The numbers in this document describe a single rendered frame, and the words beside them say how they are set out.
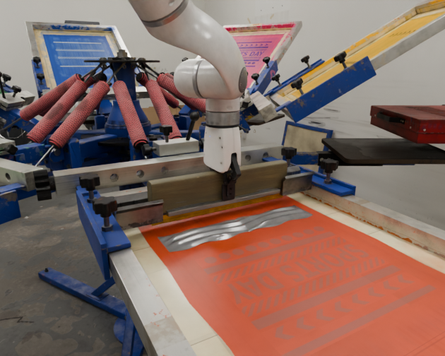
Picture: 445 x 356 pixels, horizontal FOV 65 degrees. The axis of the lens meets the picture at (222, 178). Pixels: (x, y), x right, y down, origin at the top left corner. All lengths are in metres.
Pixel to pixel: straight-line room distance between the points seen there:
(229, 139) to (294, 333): 0.41
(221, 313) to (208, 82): 0.40
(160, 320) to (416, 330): 0.34
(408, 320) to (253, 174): 0.45
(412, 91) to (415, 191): 0.71
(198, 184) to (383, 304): 0.42
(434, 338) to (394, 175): 2.46
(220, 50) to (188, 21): 0.07
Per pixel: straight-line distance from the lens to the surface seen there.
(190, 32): 0.60
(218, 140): 0.76
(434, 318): 0.61
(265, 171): 0.87
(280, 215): 0.84
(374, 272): 0.68
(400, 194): 2.98
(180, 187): 0.76
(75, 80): 1.54
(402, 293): 0.64
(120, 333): 2.00
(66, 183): 0.93
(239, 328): 0.52
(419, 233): 0.79
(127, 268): 0.59
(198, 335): 0.51
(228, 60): 0.62
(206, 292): 0.58
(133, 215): 0.73
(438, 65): 2.77
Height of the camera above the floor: 1.29
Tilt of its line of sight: 18 degrees down
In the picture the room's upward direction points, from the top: straight up
